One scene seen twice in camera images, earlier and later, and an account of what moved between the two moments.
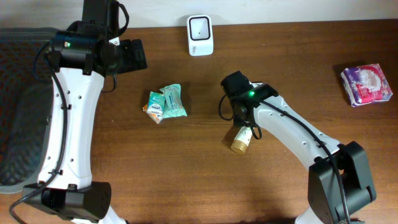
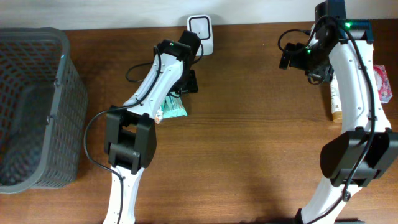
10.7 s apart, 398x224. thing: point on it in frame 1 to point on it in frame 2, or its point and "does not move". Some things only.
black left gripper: [134, 56] to [191, 84]
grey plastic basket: [27, 96] does not move
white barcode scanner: [199, 35] does not move
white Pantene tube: [242, 137] to [336, 100]
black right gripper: [240, 122] to [321, 74]
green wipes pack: [173, 107] does not move
